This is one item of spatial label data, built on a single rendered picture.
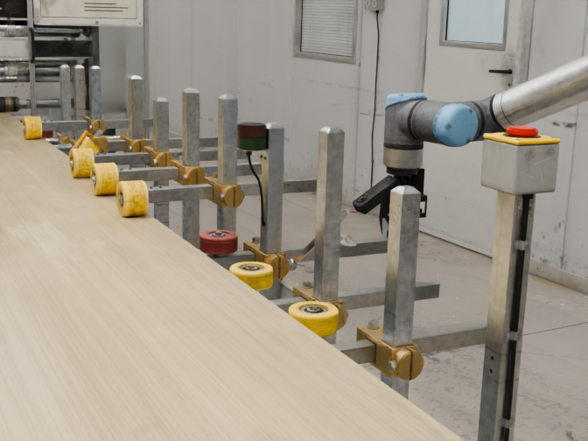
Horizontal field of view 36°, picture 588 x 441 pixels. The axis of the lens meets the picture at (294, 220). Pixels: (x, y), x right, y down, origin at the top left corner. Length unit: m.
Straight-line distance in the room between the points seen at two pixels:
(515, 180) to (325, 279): 0.60
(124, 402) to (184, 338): 0.23
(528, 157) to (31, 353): 0.71
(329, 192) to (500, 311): 0.50
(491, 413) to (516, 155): 0.36
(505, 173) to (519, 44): 3.91
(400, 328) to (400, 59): 4.52
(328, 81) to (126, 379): 5.56
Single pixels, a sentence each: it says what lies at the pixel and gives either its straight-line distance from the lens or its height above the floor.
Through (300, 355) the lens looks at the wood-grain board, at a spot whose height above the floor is 0.90.
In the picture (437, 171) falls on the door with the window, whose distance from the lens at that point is 5.62.
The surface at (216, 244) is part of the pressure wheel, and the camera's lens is 1.85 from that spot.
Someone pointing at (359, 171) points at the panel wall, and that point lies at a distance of 6.32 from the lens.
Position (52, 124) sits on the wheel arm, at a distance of 3.27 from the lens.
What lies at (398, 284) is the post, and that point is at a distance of 1.43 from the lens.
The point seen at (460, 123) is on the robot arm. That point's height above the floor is 1.15.
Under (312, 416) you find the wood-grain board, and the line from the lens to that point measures 1.09.
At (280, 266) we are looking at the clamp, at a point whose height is 0.85.
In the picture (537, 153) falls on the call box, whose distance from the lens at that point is 1.17.
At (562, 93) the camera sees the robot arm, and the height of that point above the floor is 1.22.
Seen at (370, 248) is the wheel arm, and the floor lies 0.85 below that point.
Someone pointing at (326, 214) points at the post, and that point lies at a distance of 1.62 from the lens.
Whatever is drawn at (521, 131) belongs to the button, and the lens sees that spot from 1.17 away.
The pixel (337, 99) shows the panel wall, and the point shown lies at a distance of 6.53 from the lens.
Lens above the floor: 1.37
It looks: 13 degrees down
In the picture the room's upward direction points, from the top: 2 degrees clockwise
